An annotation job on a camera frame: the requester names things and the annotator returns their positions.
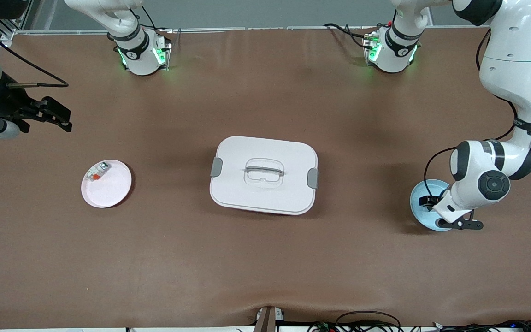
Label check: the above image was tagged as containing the light blue round plate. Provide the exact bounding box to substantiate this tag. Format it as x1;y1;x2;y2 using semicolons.
410;179;453;232

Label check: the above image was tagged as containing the black base cable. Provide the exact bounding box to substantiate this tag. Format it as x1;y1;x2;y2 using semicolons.
139;5;174;33
324;23;377;51

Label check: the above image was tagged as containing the pink round plate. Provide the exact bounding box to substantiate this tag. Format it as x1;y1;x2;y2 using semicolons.
81;160;133;209

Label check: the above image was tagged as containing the brown table mat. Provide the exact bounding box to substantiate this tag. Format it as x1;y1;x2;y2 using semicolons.
0;27;531;329

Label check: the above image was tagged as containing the white lidded pink container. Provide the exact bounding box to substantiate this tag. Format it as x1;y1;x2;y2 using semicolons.
209;136;319;216

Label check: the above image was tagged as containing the white orange circuit breaker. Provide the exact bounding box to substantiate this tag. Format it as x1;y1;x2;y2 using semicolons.
85;161;111;182

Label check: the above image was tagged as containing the black looped cable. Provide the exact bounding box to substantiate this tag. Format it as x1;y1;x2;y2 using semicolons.
335;311;403;332

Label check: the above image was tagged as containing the black cable bundle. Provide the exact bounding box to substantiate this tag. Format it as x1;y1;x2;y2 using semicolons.
431;319;531;332

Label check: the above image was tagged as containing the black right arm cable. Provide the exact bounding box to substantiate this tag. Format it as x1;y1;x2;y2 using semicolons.
0;18;69;89

